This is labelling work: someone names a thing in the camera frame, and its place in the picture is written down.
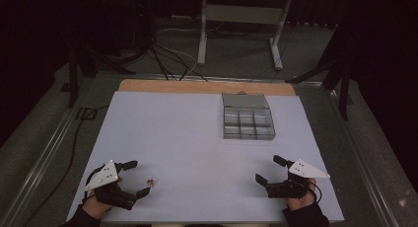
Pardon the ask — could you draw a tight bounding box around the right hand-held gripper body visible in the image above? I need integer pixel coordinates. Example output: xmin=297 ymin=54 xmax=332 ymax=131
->
xmin=265 ymin=158 xmax=331 ymax=200

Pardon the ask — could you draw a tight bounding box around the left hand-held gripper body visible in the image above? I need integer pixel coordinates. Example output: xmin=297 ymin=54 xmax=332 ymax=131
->
xmin=84 ymin=159 xmax=138 ymax=211

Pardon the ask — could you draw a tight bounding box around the clear plastic compartment box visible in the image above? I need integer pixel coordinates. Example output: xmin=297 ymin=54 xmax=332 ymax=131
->
xmin=221 ymin=91 xmax=277 ymax=141

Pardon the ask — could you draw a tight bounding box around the person's right hand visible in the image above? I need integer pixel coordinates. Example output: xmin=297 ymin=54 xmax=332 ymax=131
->
xmin=286 ymin=178 xmax=318 ymax=212

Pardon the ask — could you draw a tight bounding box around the person's left hand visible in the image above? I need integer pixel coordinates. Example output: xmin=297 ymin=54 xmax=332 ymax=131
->
xmin=81 ymin=192 xmax=113 ymax=220

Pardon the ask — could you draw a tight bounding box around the white table cover sheet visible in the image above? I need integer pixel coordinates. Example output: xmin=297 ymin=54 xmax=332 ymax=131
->
xmin=66 ymin=90 xmax=345 ymax=223

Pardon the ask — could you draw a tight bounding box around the black metal stand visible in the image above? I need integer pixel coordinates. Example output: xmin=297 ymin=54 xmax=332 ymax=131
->
xmin=60 ymin=36 xmax=136 ymax=110
xmin=285 ymin=21 xmax=356 ymax=121

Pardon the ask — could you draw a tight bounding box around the dark equipment with red light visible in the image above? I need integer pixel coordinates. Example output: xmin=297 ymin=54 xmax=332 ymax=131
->
xmin=129 ymin=0 xmax=156 ymax=55

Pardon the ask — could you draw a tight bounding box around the white metal stand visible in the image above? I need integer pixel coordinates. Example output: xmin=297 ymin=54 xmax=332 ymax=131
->
xmin=196 ymin=0 xmax=294 ymax=71

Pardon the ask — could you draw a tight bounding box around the left hand-held gripper black cable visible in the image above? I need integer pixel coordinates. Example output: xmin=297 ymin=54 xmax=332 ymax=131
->
xmin=83 ymin=166 xmax=105 ymax=201

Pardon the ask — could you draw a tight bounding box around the hand-held gripper black cable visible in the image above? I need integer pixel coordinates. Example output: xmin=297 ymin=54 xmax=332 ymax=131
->
xmin=83 ymin=166 xmax=105 ymax=201
xmin=306 ymin=180 xmax=323 ymax=204

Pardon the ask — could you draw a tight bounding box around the right hand-held gripper black cable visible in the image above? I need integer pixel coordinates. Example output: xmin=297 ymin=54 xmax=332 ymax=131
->
xmin=306 ymin=180 xmax=323 ymax=204

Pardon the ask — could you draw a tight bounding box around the black floor cable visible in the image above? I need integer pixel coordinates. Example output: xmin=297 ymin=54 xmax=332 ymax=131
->
xmin=21 ymin=104 xmax=110 ymax=227

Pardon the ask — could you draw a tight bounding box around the metal floor rail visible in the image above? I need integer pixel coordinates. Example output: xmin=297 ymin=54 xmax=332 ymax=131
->
xmin=0 ymin=78 xmax=97 ymax=227
xmin=327 ymin=88 xmax=400 ymax=227

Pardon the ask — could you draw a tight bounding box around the bundle of black cables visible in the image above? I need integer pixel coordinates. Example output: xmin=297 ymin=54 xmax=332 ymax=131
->
xmin=149 ymin=36 xmax=209 ymax=82

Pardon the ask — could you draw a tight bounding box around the white floor cable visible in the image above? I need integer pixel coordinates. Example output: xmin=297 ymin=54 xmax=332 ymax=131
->
xmin=157 ymin=27 xmax=199 ymax=81

